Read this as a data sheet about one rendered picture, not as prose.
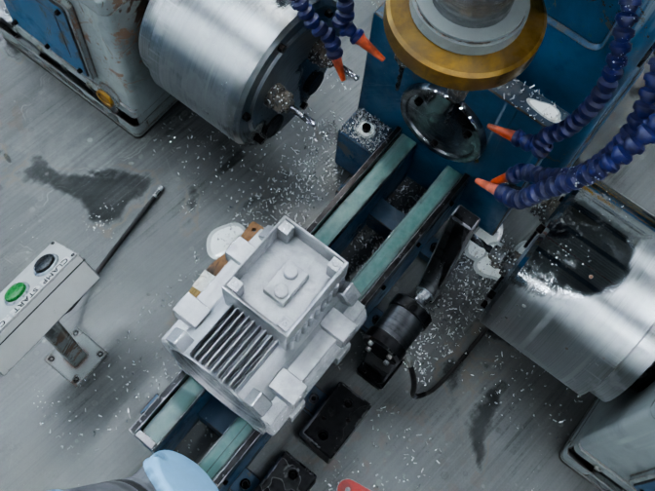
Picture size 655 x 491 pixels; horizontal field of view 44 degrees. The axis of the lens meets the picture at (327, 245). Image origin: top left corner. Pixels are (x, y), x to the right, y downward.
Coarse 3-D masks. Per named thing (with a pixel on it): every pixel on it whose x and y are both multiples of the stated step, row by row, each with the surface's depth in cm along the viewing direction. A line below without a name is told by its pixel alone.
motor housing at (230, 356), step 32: (224, 320) 101; (320, 320) 103; (352, 320) 105; (192, 352) 98; (224, 352) 98; (256, 352) 98; (288, 352) 101; (320, 352) 102; (224, 384) 97; (256, 384) 99; (256, 416) 100; (288, 416) 104
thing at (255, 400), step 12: (264, 228) 107; (348, 288) 103; (348, 300) 103; (168, 336) 101; (180, 336) 99; (180, 348) 99; (252, 396) 98; (264, 396) 97; (252, 408) 97; (264, 408) 98; (264, 432) 109
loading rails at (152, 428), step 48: (384, 144) 130; (336, 192) 138; (384, 192) 134; (432, 192) 128; (336, 240) 126; (432, 240) 136; (384, 288) 122; (192, 384) 115; (144, 432) 112; (240, 432) 112; (240, 480) 119
